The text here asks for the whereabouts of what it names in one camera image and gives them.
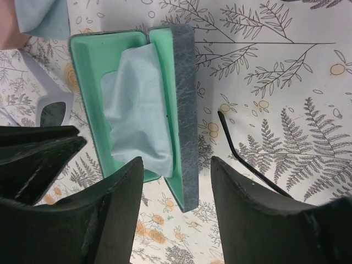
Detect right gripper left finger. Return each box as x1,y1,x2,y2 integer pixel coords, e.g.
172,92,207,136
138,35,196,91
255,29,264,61
1,157,144,263

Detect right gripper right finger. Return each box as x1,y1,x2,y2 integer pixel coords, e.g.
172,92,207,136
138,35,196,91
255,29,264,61
211,156,351,264

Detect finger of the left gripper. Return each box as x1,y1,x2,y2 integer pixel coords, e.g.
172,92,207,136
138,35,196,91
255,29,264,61
1,136,86,205
1,125,79,147

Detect pink glasses case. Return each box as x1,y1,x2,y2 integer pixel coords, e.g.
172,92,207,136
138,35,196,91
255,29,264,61
0,0,30,50

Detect blue-grey glasses case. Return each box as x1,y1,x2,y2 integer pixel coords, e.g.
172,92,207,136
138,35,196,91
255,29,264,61
69,24,199,212

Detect black sunglasses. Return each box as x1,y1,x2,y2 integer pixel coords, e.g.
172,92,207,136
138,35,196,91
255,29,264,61
217,110,294,199

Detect blue cleaning cloth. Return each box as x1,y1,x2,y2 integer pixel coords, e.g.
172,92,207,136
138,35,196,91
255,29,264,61
101,43,173,178

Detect white sunglasses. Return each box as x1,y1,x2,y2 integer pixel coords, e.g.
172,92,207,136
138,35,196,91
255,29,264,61
1,49,74,127

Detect blue cloth by pink case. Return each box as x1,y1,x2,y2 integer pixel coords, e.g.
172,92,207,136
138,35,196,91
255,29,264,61
14,0,70,40

